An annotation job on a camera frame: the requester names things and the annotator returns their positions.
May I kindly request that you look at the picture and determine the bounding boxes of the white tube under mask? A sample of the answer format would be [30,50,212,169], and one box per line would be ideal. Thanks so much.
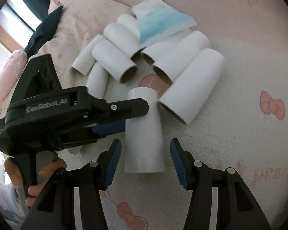
[103,23,143,60]

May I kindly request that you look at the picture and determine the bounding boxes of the large white cardboard tube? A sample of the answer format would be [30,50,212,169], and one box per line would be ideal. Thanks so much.
[159,48,225,126]

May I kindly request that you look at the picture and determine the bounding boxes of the white tube brown opening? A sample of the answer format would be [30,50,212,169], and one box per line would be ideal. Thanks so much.
[91,39,137,84]

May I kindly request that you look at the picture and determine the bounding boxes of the pink patterned pillow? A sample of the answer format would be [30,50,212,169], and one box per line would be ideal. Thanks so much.
[32,0,131,89]

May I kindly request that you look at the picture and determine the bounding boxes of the white tube top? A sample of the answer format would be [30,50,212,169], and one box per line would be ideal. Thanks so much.
[116,14,140,40]

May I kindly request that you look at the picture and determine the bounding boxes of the person's left hand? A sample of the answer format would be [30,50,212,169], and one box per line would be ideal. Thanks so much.
[3,157,68,208]

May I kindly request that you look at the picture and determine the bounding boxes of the pink cartoon bed sheet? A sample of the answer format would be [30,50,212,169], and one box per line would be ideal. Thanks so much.
[48,0,288,230]

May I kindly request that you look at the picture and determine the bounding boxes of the blue face mask packet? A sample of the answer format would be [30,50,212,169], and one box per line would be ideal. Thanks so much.
[132,0,197,46]

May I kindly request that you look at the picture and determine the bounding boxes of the pink plush toy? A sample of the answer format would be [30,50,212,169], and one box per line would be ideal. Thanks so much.
[0,49,27,114]

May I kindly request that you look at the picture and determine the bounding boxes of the white tube behind large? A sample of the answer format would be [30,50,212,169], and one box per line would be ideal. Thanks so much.
[152,31,211,85]

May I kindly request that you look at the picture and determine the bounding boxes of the dark navy cloth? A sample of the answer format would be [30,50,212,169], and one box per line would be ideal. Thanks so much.
[24,6,63,59]

